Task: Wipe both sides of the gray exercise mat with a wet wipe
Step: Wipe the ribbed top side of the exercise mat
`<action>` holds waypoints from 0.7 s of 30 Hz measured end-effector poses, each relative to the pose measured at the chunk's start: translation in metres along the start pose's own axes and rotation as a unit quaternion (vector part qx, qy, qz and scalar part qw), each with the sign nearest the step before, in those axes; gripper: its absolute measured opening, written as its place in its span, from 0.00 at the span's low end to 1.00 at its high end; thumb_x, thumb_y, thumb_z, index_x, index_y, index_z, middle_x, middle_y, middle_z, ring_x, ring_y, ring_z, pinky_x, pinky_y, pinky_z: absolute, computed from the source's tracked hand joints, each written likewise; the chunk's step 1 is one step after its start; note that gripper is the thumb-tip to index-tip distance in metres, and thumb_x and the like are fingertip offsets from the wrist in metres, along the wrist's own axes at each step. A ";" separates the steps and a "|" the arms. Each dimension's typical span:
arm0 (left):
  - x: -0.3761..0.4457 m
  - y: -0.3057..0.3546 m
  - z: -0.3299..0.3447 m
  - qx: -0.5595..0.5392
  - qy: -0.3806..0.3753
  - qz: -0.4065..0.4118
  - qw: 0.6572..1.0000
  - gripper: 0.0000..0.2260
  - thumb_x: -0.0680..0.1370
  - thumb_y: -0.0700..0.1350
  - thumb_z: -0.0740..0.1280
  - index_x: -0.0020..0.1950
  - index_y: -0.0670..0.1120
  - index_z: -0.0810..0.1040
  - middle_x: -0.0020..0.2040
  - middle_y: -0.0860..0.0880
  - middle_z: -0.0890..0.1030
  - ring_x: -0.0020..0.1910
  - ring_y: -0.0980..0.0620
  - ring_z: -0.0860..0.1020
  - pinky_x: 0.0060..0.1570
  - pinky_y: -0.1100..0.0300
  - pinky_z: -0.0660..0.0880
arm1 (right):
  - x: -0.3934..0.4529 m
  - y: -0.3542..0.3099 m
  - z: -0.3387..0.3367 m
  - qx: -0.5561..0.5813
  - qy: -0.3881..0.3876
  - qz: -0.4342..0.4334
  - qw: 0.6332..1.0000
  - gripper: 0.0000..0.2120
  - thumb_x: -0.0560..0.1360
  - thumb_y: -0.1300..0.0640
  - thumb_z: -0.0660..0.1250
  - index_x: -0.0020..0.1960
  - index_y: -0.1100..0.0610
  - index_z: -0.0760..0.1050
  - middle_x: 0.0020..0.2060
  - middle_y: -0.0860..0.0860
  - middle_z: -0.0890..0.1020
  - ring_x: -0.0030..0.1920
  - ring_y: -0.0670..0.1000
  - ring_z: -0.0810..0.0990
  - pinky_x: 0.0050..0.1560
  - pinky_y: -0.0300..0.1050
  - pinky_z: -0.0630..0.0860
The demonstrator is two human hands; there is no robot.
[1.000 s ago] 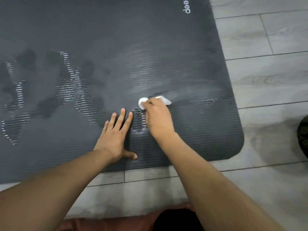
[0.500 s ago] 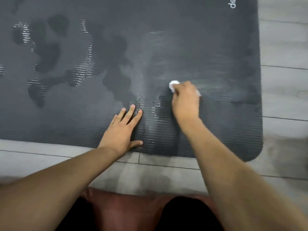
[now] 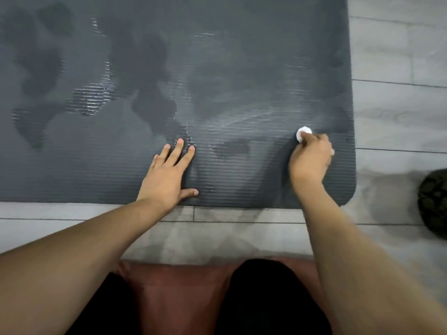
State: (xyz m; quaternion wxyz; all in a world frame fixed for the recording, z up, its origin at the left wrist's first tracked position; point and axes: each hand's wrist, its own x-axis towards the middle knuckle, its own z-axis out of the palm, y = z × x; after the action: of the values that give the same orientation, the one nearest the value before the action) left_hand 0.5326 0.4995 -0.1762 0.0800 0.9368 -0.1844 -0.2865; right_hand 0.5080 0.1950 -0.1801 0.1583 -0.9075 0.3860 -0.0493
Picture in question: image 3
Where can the person's left hand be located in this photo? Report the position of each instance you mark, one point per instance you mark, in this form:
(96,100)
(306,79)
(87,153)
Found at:
(164,181)

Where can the white tissue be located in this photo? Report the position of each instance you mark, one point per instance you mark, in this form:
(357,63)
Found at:
(303,130)

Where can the person's left forearm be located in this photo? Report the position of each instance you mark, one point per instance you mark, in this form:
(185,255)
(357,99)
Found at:
(70,268)

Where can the dark patterned trash bin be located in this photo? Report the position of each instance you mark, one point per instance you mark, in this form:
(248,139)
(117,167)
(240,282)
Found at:
(434,205)

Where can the person's right hand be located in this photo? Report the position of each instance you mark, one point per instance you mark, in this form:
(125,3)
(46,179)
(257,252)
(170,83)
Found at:
(310,163)

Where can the person's right forearm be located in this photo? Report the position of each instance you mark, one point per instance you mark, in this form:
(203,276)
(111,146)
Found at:
(349,258)

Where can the black trousers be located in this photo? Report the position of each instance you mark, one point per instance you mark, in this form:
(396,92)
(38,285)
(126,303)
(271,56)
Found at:
(272,300)

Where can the reddish-brown cushion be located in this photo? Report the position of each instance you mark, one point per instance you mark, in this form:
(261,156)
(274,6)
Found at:
(174,296)

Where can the dark grey yoga mat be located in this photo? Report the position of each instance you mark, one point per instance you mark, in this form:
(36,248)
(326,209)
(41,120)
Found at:
(104,153)

